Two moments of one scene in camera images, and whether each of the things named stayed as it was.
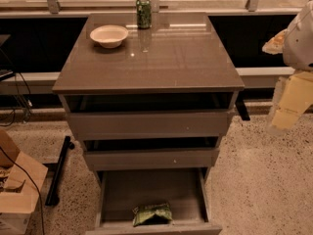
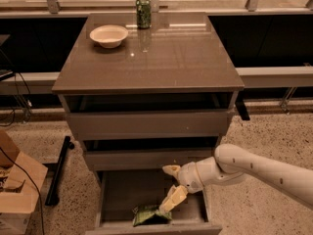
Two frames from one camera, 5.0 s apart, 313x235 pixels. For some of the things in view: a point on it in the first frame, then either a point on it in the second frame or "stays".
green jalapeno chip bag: x=141 y=212 stays
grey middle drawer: x=151 y=153 stays
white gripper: x=299 y=48 → x=188 y=176
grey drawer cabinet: x=152 y=113 stays
